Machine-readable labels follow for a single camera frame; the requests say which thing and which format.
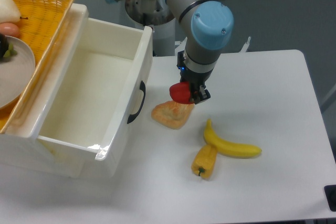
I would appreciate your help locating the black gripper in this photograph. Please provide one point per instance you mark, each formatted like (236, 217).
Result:
(195, 79)

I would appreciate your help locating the red bell pepper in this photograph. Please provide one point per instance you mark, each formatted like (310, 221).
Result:
(180, 93)

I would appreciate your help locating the yellow bell pepper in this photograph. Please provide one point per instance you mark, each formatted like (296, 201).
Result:
(204, 162)

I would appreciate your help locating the open white upper drawer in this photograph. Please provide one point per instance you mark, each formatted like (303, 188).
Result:
(88, 117)

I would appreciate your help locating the golden pastry turnover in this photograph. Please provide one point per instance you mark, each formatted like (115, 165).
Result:
(172, 114)

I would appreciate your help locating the yellow banana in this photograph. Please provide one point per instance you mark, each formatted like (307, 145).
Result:
(227, 148)

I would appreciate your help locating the black object at table edge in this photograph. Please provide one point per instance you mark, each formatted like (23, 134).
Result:
(330, 193)

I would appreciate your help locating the yellow woven basket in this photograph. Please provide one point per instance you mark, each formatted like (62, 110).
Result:
(39, 32)

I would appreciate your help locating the grey round plate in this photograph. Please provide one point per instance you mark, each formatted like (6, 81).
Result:
(16, 71)

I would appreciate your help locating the dark eggplant with green stem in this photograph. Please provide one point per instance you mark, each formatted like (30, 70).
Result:
(7, 49)

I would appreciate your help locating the white pear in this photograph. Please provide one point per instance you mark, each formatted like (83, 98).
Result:
(10, 12)

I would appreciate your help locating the black drawer handle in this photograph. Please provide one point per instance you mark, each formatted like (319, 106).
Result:
(139, 102)

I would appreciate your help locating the white table frame post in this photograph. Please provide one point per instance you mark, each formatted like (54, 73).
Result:
(246, 45)

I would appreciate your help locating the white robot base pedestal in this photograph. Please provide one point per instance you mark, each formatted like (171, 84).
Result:
(155, 14)

